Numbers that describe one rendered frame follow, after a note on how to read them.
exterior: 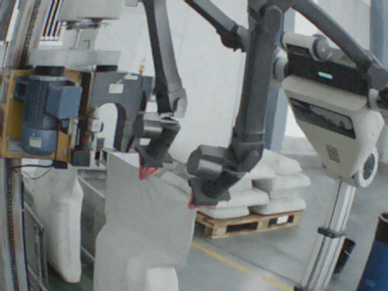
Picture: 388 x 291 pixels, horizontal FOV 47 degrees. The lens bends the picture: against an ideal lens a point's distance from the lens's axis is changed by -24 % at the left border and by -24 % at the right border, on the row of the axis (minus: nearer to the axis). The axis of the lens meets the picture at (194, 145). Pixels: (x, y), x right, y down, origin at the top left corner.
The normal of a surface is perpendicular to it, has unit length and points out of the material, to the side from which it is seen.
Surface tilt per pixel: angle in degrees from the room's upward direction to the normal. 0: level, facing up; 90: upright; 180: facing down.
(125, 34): 90
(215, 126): 90
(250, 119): 109
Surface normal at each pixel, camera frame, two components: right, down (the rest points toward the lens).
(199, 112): 0.58, 0.22
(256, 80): 0.18, 0.61
